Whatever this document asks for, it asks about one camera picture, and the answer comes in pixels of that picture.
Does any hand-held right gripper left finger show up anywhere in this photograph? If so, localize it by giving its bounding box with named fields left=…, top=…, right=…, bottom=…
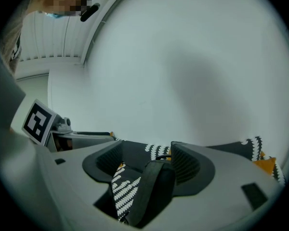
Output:
left=37, top=140, right=136, bottom=231

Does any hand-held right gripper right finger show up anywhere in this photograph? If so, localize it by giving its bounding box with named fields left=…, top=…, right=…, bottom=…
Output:
left=146, top=141, right=287, bottom=231

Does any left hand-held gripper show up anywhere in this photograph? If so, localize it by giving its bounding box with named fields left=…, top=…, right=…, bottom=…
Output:
left=21, top=99, right=117, bottom=151

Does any person's left hand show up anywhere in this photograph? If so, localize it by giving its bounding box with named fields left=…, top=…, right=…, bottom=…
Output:
left=53, top=135, right=74, bottom=152

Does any black head-worn camera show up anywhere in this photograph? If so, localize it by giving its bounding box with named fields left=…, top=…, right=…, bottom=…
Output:
left=79, top=0, right=101, bottom=23

